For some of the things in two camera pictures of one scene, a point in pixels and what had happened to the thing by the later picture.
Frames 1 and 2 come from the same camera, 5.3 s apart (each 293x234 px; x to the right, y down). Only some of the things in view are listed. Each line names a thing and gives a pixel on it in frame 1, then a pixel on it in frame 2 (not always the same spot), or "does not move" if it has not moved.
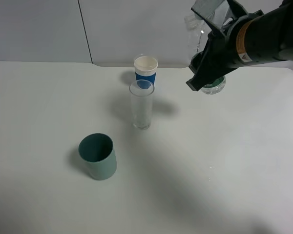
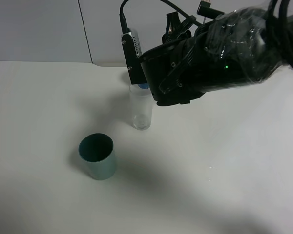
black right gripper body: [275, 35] → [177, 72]
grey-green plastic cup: [97, 151] does not move
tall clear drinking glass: [141, 92] does not move
